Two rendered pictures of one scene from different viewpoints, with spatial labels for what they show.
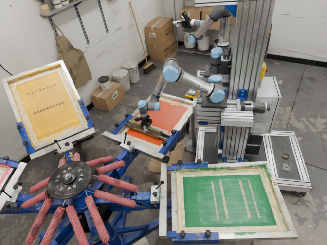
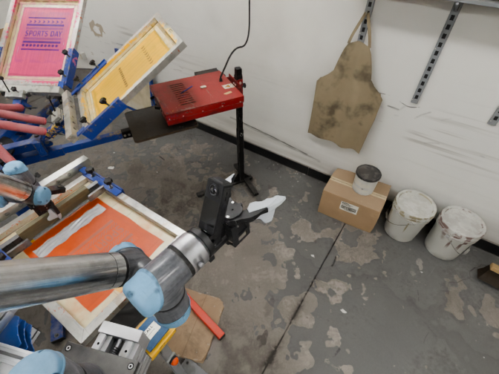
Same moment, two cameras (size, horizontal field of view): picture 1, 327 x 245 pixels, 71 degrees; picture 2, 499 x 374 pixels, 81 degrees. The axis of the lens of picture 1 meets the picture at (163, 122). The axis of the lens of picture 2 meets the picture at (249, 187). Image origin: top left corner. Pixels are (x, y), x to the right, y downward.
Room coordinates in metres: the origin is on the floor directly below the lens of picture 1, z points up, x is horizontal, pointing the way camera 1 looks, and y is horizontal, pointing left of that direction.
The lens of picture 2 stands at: (2.52, -0.78, 2.16)
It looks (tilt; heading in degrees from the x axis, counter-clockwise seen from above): 46 degrees down; 87
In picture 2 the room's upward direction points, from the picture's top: straight up
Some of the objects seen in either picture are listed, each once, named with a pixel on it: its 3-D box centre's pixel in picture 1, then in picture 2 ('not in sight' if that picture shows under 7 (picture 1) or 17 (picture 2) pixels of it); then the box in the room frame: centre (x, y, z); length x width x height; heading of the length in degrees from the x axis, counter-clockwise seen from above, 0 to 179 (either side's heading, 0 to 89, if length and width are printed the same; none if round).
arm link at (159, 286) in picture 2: (200, 24); (159, 281); (2.37, -0.53, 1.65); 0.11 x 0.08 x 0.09; 48
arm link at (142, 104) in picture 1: (142, 106); (18, 174); (1.60, 0.16, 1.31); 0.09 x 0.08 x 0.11; 80
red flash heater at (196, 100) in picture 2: not in sight; (198, 95); (2.24, 1.24, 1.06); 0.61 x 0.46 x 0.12; 23
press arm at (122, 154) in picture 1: (124, 154); not in sight; (1.33, 0.39, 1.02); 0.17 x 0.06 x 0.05; 143
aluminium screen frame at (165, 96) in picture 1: (158, 118); (87, 240); (1.78, 0.05, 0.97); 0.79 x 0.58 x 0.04; 143
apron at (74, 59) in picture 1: (69, 57); (348, 87); (3.39, 1.28, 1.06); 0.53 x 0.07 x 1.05; 143
